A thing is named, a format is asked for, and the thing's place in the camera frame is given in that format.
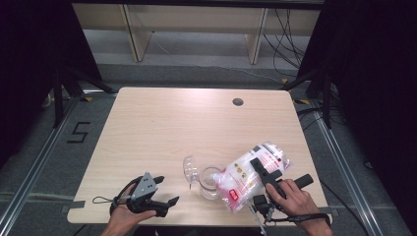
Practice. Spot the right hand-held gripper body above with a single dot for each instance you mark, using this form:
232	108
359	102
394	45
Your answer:
303	181

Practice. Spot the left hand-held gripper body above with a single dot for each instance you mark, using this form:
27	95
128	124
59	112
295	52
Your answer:
144	188

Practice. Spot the red and white bag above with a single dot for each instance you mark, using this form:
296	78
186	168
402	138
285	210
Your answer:
242	177

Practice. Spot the clear glass jar with lid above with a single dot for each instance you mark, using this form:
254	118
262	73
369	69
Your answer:
209	183

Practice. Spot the person's right hand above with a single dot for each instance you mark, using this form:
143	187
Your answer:
295	203

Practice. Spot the person's left hand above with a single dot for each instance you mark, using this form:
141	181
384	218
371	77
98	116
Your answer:
124	218

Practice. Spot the grey tape strip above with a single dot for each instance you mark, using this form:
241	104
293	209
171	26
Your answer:
76	205
332	210

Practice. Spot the black metal stand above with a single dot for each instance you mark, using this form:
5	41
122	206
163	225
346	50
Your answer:
58	98
326	98

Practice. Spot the black curtain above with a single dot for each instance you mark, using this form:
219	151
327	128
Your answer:
377	82
32	65

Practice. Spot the pale wooden shelf unit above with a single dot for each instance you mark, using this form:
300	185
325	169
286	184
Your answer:
196	16

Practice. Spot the aluminium floor rail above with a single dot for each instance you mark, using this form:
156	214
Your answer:
344	170
39	157

